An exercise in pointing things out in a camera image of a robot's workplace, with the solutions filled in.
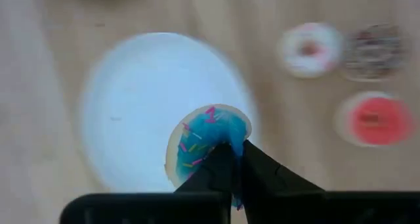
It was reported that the red iced donut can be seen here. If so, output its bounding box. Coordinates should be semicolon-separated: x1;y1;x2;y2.
333;91;414;148

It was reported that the white round plate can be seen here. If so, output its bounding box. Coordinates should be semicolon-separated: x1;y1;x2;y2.
80;32;260;194

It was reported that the white iced donut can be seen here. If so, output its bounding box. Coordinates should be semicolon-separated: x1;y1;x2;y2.
277;22;344;79

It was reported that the blue donut with pink sprinkles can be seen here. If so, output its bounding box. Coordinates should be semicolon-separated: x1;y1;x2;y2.
163;104;253;212

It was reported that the chocolate donut with sprinkles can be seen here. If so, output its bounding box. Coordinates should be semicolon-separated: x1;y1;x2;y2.
341;23;408;83

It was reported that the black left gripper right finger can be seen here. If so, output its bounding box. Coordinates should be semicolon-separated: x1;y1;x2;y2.
241;140;420;224

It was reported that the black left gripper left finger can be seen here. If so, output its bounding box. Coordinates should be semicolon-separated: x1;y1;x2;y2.
60;142;236;224

